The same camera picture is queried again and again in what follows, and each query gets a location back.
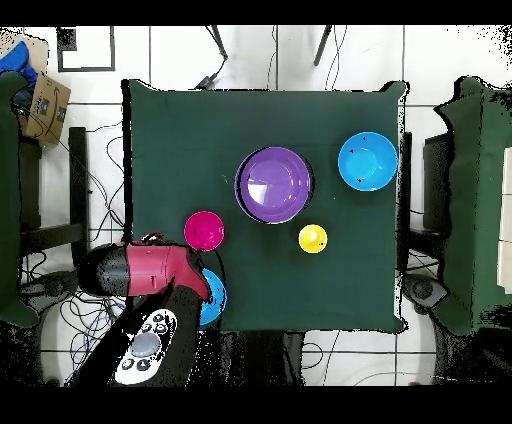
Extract large purple bowl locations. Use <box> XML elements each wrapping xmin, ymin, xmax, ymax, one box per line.
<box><xmin>233</xmin><ymin>145</ymin><xmax>316</xmax><ymax>225</ymax></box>

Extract crimson small bowl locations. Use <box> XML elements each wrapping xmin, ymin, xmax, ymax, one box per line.
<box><xmin>183</xmin><ymin>210</ymin><xmax>226</xmax><ymax>253</ymax></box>

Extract black tripod leg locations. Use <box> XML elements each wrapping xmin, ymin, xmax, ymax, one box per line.
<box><xmin>312</xmin><ymin>25</ymin><xmax>334</xmax><ymax>67</ymax></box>
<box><xmin>205</xmin><ymin>25</ymin><xmax>229</xmax><ymax>61</ymax></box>

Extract black bench frame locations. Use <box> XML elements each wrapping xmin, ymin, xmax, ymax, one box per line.
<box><xmin>19</xmin><ymin>126</ymin><xmax>91</xmax><ymax>269</ymax></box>

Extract cardboard box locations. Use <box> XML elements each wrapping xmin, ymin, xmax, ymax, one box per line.
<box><xmin>18</xmin><ymin>72</ymin><xmax>72</xmax><ymax>145</ymax></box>

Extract black cable tangle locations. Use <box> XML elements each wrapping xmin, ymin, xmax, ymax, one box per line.
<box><xmin>19</xmin><ymin>119</ymin><xmax>135</xmax><ymax>387</ymax></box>

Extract green cloth covered table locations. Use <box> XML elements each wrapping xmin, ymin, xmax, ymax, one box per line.
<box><xmin>0</xmin><ymin>71</ymin><xmax>41</xmax><ymax>329</ymax></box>
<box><xmin>433</xmin><ymin>75</ymin><xmax>512</xmax><ymax>337</ymax></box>

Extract grey stand base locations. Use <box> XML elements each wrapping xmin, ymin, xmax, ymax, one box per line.
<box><xmin>401</xmin><ymin>273</ymin><xmax>450</xmax><ymax>315</ymax></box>

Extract yellow cup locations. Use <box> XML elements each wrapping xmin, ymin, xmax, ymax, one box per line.
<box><xmin>297</xmin><ymin>223</ymin><xmax>329</xmax><ymax>255</ymax></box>

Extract blue cloth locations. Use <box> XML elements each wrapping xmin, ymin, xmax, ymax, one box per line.
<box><xmin>0</xmin><ymin>40</ymin><xmax>39</xmax><ymax>87</ymax></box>

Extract large blue bowl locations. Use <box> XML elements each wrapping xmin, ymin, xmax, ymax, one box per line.
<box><xmin>197</xmin><ymin>267</ymin><xmax>228</xmax><ymax>326</ymax></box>
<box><xmin>337</xmin><ymin>131</ymin><xmax>400</xmax><ymax>192</ymax></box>

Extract black equipment box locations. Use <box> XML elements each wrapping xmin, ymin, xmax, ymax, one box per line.
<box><xmin>422</xmin><ymin>133</ymin><xmax>456</xmax><ymax>233</ymax></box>

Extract dark green tablecloth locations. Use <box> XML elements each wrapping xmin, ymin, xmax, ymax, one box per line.
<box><xmin>121</xmin><ymin>78</ymin><xmax>409</xmax><ymax>333</ymax></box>

